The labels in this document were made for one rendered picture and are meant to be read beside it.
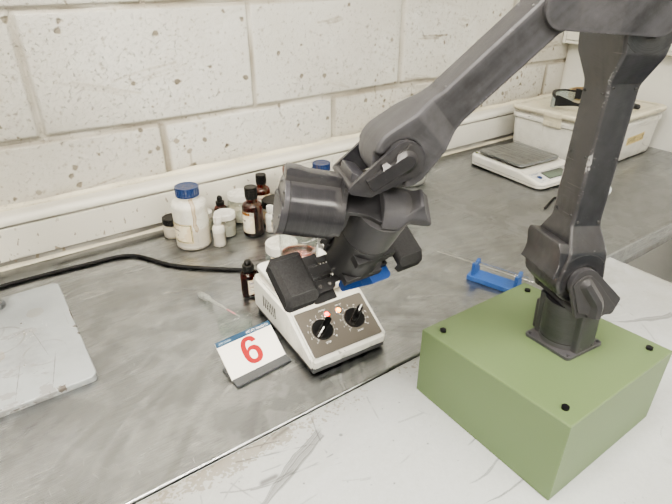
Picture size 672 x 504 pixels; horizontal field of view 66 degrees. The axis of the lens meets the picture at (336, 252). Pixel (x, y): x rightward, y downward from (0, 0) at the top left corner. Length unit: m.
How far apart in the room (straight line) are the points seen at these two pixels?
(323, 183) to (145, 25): 0.73
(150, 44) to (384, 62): 0.61
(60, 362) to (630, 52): 0.80
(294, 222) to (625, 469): 0.49
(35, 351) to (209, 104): 0.62
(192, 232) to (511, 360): 0.68
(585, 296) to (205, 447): 0.48
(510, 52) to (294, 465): 0.50
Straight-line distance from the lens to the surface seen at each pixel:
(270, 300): 0.81
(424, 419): 0.71
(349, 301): 0.79
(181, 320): 0.89
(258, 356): 0.78
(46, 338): 0.92
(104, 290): 1.02
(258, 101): 1.26
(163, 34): 1.16
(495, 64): 0.50
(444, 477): 0.66
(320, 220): 0.47
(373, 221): 0.49
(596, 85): 0.58
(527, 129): 1.72
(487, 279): 0.98
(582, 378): 0.65
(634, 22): 0.55
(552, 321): 0.67
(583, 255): 0.61
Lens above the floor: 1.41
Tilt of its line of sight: 29 degrees down
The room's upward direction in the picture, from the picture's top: straight up
